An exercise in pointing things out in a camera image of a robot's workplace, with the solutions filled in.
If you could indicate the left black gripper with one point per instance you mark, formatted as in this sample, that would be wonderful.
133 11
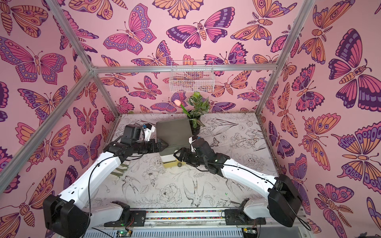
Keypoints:
158 146

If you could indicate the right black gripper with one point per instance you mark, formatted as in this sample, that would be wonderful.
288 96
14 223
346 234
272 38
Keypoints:
184 155

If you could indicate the green three-drawer cabinet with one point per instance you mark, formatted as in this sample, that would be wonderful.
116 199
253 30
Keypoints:
176 133

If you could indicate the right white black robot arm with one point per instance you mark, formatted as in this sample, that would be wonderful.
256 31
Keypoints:
281 200

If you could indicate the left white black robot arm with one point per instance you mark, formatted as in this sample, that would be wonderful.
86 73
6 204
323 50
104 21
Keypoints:
70 214

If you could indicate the pink tulip flower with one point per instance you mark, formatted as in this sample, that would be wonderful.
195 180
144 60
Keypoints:
179 104

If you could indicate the green white cloth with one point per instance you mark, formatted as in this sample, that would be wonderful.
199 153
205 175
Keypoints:
119 172

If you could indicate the potted green plant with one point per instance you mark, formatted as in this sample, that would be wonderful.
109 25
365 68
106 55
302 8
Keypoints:
201 107

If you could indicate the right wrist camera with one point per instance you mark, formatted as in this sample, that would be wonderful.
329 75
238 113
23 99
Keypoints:
193 139

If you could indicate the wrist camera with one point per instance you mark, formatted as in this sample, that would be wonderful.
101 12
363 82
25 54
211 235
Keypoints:
193 139
148 130

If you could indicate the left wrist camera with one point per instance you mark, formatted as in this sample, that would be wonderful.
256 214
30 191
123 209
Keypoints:
148 130

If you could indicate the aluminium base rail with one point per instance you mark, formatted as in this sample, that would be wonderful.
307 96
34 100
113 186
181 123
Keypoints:
168 217

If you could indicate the white wire wall basket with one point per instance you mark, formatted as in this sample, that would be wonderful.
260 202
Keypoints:
192 76

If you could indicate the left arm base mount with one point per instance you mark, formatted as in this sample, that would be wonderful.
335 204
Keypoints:
128 218

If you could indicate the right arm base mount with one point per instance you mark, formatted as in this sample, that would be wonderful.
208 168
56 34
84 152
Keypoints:
238 217

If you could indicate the aluminium cage frame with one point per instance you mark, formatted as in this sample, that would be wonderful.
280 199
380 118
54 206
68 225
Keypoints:
92 73

